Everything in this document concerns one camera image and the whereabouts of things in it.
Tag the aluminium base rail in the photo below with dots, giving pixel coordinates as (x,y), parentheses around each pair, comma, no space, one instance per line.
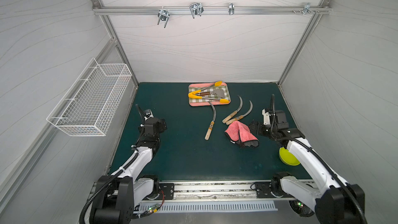
(214,189)

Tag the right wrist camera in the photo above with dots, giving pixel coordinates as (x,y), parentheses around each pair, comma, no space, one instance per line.
(266,116)

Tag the metal U-bolt clamp left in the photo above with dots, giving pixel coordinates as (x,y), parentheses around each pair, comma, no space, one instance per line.
(163,16)

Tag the small metal spatula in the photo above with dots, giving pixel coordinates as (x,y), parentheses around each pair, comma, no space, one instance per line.
(219,93)

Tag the white vent strip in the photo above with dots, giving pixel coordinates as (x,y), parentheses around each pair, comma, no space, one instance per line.
(218,207)

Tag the aluminium crossbar rail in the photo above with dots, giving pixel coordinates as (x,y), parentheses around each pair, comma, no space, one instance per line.
(208,10)

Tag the lime green bowl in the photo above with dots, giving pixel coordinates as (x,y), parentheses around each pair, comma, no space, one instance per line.
(288,158)

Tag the metal u-bolt clamp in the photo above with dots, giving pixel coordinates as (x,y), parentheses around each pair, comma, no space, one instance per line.
(163,16)
(196,9)

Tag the metal bracket with bolts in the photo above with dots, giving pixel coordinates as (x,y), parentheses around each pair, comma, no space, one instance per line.
(306,10)

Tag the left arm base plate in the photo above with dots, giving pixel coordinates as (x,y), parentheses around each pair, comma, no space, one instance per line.
(165,191)

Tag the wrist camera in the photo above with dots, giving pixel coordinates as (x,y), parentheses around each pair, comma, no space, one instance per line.
(266,116)
(148,114)

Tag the pink checkered tray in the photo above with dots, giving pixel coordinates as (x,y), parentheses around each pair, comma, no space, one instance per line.
(197,102)

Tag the pink rag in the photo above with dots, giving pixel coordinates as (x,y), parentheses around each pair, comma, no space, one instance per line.
(240,134)

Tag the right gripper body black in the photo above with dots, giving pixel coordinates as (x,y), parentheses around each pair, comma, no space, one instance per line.
(259,127)

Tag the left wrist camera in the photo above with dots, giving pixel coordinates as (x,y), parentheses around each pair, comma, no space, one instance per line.
(148,114)

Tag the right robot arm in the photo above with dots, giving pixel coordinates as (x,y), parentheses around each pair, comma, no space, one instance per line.
(333,200)

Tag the yellow tipped metal tongs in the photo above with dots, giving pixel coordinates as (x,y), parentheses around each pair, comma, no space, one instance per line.
(195,94)

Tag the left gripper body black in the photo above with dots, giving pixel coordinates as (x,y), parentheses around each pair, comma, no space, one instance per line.
(158,123)

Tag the white wire basket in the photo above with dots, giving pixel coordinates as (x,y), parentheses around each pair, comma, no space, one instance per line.
(89,105)

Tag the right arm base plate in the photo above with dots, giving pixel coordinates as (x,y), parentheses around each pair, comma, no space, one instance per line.
(263,191)

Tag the metal U-bolt clamp middle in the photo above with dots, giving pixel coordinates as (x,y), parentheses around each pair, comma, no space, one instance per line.
(196,9)

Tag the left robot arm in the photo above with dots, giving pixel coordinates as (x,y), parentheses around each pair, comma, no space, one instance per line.
(117,195)

